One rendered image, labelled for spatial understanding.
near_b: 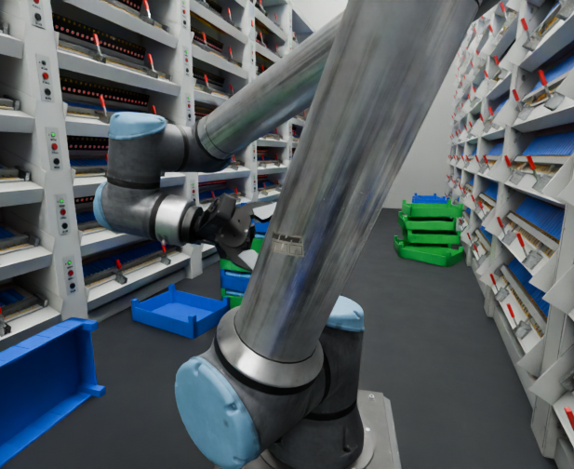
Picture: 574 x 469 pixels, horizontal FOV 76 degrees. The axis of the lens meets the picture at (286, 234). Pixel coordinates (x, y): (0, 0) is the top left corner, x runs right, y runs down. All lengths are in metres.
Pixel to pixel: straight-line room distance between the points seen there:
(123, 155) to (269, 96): 0.26
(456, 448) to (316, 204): 0.70
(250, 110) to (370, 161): 0.33
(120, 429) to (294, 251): 0.71
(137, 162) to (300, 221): 0.38
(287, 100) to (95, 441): 0.80
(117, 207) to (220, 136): 0.22
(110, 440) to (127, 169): 0.58
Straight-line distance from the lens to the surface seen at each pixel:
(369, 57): 0.35
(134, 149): 0.68
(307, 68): 0.58
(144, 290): 1.69
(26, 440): 1.06
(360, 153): 0.35
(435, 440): 0.96
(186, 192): 1.81
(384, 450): 0.80
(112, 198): 0.72
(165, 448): 0.93
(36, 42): 1.34
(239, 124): 0.66
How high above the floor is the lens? 0.60
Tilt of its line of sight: 12 degrees down
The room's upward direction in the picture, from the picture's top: straight up
